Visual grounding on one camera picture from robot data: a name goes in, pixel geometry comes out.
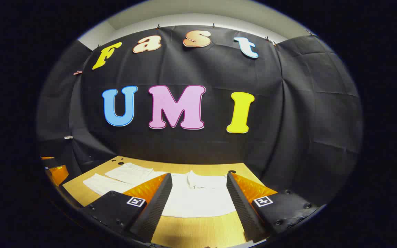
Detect white jeans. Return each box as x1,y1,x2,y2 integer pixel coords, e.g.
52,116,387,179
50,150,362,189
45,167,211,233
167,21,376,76
82,163,237,218

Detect black backdrop cloth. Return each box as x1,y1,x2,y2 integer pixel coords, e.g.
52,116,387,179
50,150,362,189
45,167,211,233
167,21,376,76
36,25,364,207

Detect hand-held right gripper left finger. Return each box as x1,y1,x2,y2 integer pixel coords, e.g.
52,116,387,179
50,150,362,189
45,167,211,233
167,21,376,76
81,173,173,243

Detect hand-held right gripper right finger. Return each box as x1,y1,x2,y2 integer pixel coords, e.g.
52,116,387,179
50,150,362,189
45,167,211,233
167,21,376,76
227,172,320,242

